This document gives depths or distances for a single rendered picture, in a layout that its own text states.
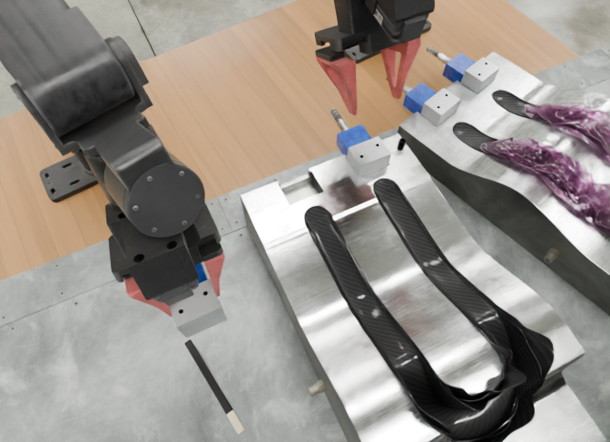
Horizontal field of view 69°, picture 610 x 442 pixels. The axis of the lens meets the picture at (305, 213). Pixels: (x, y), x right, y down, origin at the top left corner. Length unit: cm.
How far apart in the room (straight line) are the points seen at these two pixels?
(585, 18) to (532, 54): 168
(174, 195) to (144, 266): 6
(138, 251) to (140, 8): 225
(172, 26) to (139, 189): 210
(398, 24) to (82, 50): 27
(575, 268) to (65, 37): 66
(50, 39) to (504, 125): 65
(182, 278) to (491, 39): 85
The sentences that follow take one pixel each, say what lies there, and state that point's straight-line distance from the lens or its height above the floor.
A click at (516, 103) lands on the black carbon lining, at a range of 86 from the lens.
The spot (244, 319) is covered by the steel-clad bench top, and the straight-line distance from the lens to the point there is 65.
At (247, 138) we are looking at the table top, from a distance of 81.
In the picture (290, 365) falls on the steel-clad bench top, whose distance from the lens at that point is 63.
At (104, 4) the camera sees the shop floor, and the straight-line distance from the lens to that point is 264.
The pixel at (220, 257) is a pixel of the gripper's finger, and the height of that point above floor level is 102.
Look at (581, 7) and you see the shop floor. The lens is 278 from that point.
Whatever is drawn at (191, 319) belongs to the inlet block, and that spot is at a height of 96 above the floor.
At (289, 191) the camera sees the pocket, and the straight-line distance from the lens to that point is 66.
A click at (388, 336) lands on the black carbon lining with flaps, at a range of 54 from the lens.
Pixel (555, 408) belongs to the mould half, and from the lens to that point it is 64.
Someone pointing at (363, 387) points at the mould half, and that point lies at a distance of 50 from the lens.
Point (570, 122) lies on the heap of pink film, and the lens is 79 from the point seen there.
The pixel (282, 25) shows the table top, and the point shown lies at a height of 80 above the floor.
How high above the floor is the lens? 142
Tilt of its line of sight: 61 degrees down
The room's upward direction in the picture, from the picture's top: straight up
